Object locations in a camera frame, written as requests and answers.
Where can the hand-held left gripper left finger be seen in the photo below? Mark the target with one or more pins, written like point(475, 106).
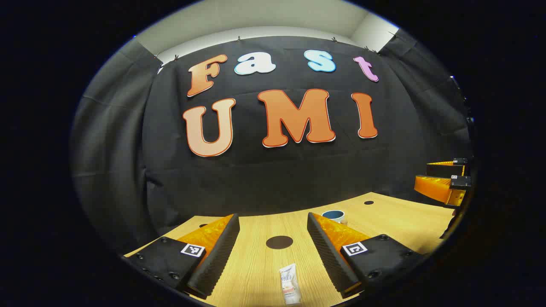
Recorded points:
point(217, 260)

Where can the black backdrop cloth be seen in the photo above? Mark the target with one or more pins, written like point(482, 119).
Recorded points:
point(256, 179)

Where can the wooden desktop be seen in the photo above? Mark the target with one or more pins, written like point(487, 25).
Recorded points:
point(384, 217)

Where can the white toothpaste tube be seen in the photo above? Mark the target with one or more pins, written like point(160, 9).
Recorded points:
point(290, 283)

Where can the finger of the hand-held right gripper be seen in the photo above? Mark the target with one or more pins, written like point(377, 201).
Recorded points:
point(443, 168)
point(435, 187)

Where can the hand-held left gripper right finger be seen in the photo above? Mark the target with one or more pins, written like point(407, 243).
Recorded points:
point(328, 256)

